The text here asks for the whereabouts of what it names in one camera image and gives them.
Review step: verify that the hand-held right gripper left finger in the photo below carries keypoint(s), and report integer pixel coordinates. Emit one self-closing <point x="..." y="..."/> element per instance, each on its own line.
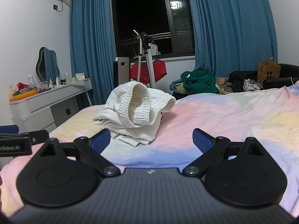
<point x="101" y="140"/>

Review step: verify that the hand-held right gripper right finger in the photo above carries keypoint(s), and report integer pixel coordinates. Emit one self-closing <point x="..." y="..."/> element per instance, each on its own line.
<point x="202" y="141"/>

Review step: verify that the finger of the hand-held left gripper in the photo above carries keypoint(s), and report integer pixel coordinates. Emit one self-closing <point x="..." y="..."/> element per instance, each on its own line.
<point x="9" y="129"/>
<point x="37" y="137"/>

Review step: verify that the white knit jacket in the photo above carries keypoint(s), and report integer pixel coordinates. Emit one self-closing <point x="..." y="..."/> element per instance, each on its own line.
<point x="130" y="112"/>

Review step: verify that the white patterned clothes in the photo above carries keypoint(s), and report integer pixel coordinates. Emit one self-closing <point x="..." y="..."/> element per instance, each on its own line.
<point x="252" y="85"/>

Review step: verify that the metal clothes rack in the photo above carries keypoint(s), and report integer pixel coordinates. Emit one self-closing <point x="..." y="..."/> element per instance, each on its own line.
<point x="149" y="67"/>

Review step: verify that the white dressing table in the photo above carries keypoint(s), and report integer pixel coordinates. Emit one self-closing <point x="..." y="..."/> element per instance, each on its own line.
<point x="39" y="105"/>

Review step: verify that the pastel rainbow bed sheet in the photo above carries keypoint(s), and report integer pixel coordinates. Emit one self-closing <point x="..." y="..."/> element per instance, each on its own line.
<point x="222" y="112"/>

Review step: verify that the orange tray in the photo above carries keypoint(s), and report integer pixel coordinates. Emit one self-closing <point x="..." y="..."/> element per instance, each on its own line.
<point x="25" y="95"/>

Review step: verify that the red item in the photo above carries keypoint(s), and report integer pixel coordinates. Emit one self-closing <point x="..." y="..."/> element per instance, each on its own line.
<point x="22" y="84"/>

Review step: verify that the clear bottle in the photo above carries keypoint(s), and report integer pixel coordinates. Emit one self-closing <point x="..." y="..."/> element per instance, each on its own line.
<point x="31" y="79"/>

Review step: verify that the small white bottle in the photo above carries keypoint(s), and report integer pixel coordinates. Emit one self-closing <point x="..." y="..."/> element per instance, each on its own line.
<point x="57" y="81"/>
<point x="51" y="83"/>

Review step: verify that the yellow-green cloth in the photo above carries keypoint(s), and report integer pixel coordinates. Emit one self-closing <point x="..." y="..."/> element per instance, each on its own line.
<point x="180" y="88"/>

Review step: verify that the green garment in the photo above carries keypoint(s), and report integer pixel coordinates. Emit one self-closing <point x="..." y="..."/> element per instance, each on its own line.
<point x="198" y="81"/>

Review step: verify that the tall white bottle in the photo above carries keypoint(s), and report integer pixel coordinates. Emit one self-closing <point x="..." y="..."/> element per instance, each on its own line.
<point x="67" y="78"/>

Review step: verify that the white box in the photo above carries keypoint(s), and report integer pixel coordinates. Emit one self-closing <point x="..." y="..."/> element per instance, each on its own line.
<point x="80" y="77"/>

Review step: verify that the black garment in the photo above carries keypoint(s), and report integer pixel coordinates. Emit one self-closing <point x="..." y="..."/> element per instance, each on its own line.
<point x="237" y="80"/>

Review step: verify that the wavy vanity mirror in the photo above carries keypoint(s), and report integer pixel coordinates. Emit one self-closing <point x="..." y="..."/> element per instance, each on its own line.
<point x="44" y="65"/>

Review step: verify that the white standing panel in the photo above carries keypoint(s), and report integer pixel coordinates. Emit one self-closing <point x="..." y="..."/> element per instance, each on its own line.
<point x="123" y="71"/>

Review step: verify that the red garment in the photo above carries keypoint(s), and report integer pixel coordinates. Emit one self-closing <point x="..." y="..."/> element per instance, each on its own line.
<point x="159" y="71"/>

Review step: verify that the brown paper bag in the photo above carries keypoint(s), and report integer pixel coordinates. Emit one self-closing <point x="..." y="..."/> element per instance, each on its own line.
<point x="268" y="72"/>

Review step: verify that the blue curtain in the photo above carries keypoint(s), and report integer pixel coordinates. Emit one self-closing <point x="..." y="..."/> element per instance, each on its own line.
<point x="91" y="39"/>
<point x="233" y="28"/>

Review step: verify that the white hanging garment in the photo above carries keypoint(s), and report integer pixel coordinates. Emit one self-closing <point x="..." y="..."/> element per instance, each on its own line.
<point x="154" y="49"/>

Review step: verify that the black sofa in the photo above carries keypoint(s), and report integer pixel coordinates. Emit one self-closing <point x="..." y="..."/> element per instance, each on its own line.
<point x="288" y="70"/>

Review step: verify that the dark framed window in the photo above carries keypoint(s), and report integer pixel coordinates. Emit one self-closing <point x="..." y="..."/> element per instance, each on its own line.
<point x="140" y="16"/>

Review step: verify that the metal drying rail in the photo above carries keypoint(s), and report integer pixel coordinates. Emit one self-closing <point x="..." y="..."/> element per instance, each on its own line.
<point x="161" y="36"/>

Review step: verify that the black wall socket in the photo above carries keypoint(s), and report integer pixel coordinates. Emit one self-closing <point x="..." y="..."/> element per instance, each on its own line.
<point x="55" y="7"/>

